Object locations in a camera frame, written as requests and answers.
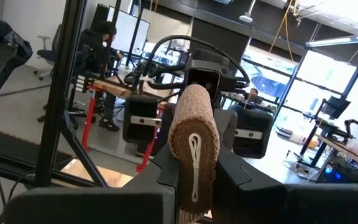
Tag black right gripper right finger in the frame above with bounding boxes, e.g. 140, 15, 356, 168
211, 145, 358, 224

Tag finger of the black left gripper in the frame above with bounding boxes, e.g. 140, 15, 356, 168
122, 94, 180, 156
213, 108, 273, 159

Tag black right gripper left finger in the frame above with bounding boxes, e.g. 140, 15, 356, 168
3, 143, 180, 224

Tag brown elastic bandage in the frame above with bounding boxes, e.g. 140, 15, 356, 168
168, 83, 220, 223

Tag black monitor on arm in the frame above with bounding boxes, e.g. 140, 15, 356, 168
320, 95, 352, 121

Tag person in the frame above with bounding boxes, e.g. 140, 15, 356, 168
78, 21, 123, 132
228, 88, 264, 115

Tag wooden table with red legs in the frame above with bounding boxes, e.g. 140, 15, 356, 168
81, 76, 174, 174

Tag white board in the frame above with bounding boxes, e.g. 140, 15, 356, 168
106, 6, 151, 54

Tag wooden workbench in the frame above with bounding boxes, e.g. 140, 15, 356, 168
317, 133, 358, 174

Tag office chair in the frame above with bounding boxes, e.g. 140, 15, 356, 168
33, 24, 62, 81

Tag long ceiling light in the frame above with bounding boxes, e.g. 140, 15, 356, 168
305, 32, 358, 48

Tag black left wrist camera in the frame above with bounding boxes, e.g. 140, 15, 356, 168
185, 59, 224, 97

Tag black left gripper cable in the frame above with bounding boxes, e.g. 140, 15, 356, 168
141, 34, 250, 90

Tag yellow hanging rope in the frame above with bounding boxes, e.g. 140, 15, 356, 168
268, 0, 295, 62

